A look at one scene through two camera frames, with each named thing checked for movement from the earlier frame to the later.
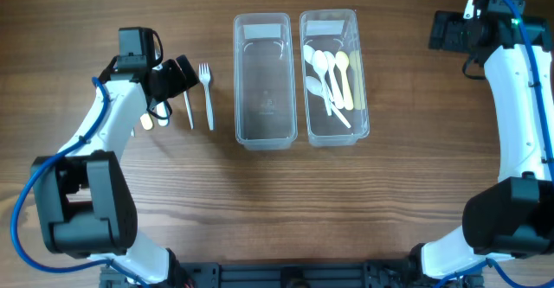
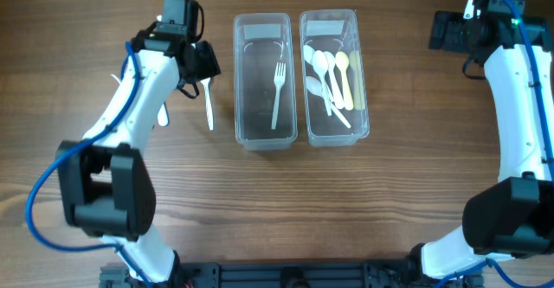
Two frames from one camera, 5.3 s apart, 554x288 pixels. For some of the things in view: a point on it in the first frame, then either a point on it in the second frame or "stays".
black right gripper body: [454, 30] stays
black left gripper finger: [188, 70] → [206, 64]
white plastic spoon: [314, 85] stays
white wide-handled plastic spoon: [330, 60] stays
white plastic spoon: [320, 64] stays
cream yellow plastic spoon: [342, 60] stays
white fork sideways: [189, 110] → [279, 81]
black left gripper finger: [173, 80] → [206, 65]
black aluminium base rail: [333, 274] stays
